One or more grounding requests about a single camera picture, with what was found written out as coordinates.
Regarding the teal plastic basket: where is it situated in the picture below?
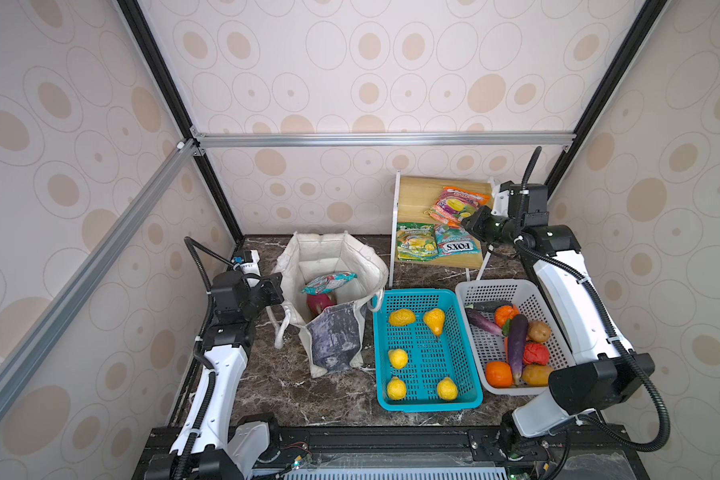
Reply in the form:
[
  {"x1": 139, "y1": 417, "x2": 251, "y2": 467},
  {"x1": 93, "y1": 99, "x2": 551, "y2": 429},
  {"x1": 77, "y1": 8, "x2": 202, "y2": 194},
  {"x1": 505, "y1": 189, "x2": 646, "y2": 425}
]
[{"x1": 373, "y1": 288, "x2": 483, "y2": 413}]

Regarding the yellow lemon front left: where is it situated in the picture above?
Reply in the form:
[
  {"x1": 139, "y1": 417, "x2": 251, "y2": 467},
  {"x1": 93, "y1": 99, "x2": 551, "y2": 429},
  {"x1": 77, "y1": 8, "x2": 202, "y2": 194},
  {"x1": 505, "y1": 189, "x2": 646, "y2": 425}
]
[{"x1": 386, "y1": 377, "x2": 407, "y2": 401}]

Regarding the brown potato back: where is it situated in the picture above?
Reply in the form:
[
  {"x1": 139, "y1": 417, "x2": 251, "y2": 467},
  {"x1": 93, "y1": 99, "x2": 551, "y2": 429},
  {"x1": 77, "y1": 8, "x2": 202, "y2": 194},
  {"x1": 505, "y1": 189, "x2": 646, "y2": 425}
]
[{"x1": 527, "y1": 321, "x2": 552, "y2": 344}]

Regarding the brown potato front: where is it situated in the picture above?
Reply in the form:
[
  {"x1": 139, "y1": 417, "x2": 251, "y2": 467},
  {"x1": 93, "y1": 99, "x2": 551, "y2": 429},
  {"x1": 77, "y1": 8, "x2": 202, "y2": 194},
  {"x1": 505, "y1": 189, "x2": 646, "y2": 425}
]
[{"x1": 521, "y1": 364, "x2": 554, "y2": 387}]

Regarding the yellow lemon front right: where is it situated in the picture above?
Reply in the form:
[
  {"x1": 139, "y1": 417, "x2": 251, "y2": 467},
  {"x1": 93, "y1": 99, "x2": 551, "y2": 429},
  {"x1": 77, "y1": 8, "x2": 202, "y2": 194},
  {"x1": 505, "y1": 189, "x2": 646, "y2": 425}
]
[{"x1": 436, "y1": 377, "x2": 459, "y2": 402}]

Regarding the purple eggplant long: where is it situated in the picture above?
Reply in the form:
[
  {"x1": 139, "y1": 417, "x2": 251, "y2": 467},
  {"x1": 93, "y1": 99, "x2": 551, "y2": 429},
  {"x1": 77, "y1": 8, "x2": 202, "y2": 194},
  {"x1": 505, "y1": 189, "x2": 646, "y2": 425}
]
[{"x1": 465, "y1": 308, "x2": 503, "y2": 336}]

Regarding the silver aluminium frame bar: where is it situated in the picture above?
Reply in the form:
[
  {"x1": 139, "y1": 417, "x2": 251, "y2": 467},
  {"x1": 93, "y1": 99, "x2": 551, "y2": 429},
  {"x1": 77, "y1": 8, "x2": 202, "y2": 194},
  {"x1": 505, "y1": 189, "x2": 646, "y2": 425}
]
[
  {"x1": 0, "y1": 139, "x2": 198, "y2": 421},
  {"x1": 196, "y1": 131, "x2": 576, "y2": 149}
]

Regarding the red knobbly fruit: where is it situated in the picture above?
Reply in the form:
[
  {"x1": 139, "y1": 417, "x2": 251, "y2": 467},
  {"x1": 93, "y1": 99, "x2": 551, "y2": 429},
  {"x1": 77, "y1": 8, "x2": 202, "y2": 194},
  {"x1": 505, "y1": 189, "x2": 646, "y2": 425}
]
[{"x1": 522, "y1": 341, "x2": 550, "y2": 366}]

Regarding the dark purple eggplant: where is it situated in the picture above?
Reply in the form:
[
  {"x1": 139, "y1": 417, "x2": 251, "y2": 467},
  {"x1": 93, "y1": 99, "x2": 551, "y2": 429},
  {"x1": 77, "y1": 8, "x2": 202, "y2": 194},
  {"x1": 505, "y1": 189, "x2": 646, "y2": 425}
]
[{"x1": 506, "y1": 314, "x2": 529, "y2": 385}]

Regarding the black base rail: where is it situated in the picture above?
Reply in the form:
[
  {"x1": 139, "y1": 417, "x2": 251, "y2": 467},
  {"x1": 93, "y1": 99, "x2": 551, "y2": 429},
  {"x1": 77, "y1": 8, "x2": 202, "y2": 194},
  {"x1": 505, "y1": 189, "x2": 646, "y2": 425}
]
[{"x1": 133, "y1": 423, "x2": 649, "y2": 480}]

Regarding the cream canvas grocery bag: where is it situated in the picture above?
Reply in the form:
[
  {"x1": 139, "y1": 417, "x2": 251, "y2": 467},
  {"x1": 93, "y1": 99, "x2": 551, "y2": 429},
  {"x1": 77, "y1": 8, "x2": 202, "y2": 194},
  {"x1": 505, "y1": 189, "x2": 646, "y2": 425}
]
[{"x1": 267, "y1": 233, "x2": 388, "y2": 378}]

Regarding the silver aluminium frame bar back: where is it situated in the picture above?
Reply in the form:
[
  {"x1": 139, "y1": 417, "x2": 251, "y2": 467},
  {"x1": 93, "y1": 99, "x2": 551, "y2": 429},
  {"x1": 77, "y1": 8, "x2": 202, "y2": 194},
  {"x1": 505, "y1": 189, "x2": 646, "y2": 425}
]
[{"x1": 196, "y1": 131, "x2": 576, "y2": 149}]

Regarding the pink dragon fruit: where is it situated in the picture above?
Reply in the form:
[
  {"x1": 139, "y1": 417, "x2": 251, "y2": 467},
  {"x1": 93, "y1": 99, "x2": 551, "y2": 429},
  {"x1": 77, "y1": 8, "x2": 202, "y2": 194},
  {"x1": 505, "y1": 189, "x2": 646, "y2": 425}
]
[{"x1": 307, "y1": 292, "x2": 337, "y2": 317}]

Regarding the green lemon candy bag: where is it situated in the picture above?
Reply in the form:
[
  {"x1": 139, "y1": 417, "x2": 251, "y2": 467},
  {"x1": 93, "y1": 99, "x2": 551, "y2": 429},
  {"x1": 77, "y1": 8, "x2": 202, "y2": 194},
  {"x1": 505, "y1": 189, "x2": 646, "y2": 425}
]
[{"x1": 396, "y1": 222, "x2": 438, "y2": 262}]

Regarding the yellow mango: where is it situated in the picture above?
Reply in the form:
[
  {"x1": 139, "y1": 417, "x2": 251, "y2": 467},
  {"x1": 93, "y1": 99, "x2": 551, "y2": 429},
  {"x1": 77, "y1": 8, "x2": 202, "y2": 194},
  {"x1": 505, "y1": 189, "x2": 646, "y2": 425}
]
[{"x1": 388, "y1": 309, "x2": 416, "y2": 327}]

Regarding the silver aluminium frame bar left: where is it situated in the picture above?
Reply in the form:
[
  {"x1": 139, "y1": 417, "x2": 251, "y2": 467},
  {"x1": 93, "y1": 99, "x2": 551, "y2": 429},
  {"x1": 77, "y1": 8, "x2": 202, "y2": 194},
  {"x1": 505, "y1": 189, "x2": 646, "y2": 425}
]
[{"x1": 0, "y1": 139, "x2": 198, "y2": 421}]

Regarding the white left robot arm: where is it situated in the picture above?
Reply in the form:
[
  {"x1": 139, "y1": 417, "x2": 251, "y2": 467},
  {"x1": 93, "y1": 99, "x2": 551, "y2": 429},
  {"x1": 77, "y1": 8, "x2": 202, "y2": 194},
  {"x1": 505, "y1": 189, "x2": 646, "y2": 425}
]
[{"x1": 144, "y1": 236, "x2": 284, "y2": 479}]

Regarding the orange fruits candy bag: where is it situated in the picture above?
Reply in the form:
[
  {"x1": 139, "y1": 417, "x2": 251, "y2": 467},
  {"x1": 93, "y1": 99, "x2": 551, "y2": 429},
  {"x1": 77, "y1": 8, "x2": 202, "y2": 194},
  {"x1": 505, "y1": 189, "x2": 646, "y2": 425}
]
[{"x1": 425, "y1": 186, "x2": 491, "y2": 228}]

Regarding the teal mint blossom candy bag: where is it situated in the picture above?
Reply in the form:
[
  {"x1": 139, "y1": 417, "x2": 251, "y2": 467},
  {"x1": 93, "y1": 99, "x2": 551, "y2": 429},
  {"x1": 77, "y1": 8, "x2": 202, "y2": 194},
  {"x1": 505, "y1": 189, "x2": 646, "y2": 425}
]
[{"x1": 301, "y1": 271, "x2": 357, "y2": 295}]

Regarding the white wire wooden shelf rack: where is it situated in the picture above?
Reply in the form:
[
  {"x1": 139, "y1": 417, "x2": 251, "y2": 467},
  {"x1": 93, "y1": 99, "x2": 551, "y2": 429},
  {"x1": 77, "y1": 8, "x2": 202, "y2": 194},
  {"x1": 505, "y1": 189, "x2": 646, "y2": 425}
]
[{"x1": 388, "y1": 170, "x2": 498, "y2": 288}]

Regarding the orange white basket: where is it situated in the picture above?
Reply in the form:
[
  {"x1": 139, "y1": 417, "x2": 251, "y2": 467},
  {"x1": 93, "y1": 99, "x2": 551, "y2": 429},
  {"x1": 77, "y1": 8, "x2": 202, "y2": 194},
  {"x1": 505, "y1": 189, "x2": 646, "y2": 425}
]
[
  {"x1": 484, "y1": 361, "x2": 514, "y2": 388},
  {"x1": 494, "y1": 304, "x2": 519, "y2": 328}
]

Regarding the orange back white basket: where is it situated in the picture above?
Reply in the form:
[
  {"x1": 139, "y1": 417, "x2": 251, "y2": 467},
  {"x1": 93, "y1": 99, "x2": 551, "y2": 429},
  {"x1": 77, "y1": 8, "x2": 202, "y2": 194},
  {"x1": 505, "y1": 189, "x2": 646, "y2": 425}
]
[{"x1": 494, "y1": 304, "x2": 519, "y2": 328}]

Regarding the brown potato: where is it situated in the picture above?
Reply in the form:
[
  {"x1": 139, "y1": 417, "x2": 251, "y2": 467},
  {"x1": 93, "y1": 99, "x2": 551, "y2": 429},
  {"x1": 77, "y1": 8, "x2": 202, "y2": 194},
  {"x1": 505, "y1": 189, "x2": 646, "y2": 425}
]
[
  {"x1": 527, "y1": 321, "x2": 552, "y2": 344},
  {"x1": 521, "y1": 364, "x2": 554, "y2": 387}
]

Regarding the orange front white basket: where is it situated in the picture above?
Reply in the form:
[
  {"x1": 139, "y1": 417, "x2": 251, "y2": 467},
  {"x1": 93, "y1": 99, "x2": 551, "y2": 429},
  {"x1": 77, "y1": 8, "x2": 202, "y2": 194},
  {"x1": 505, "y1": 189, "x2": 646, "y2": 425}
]
[{"x1": 484, "y1": 361, "x2": 514, "y2": 388}]

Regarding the yellow lemon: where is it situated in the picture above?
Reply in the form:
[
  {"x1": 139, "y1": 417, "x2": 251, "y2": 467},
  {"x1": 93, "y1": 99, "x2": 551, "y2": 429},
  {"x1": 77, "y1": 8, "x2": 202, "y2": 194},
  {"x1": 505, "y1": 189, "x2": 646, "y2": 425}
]
[
  {"x1": 386, "y1": 377, "x2": 407, "y2": 401},
  {"x1": 388, "y1": 349, "x2": 409, "y2": 370},
  {"x1": 436, "y1": 377, "x2": 459, "y2": 402}
]

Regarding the yellow lemon middle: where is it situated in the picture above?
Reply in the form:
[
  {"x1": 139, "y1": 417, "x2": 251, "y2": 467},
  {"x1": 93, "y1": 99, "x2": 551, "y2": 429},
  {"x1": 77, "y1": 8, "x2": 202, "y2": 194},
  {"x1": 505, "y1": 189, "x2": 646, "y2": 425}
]
[{"x1": 388, "y1": 349, "x2": 409, "y2": 370}]

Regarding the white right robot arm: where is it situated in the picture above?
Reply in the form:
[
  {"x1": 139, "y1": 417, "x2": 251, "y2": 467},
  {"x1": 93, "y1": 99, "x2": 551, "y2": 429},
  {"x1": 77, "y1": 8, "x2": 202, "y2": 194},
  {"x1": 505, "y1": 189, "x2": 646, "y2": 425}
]
[{"x1": 462, "y1": 206, "x2": 671, "y2": 456}]

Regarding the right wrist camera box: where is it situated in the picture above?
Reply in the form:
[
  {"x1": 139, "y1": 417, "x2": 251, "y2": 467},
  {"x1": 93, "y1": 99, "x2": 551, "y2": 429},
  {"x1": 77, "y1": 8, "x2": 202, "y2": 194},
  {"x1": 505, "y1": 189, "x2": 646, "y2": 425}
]
[{"x1": 492, "y1": 181, "x2": 549, "y2": 228}]

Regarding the teal Fox's candy bag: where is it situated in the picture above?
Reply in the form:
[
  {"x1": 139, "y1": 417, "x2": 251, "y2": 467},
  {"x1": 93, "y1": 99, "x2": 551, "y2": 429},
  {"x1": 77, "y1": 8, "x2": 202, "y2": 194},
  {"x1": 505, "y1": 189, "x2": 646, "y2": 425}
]
[{"x1": 435, "y1": 225, "x2": 481, "y2": 257}]

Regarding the yellow pear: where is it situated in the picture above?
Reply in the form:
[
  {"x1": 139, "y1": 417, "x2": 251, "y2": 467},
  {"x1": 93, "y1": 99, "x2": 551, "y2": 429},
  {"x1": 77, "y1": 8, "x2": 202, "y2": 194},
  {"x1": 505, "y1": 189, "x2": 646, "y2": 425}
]
[{"x1": 422, "y1": 308, "x2": 446, "y2": 337}]

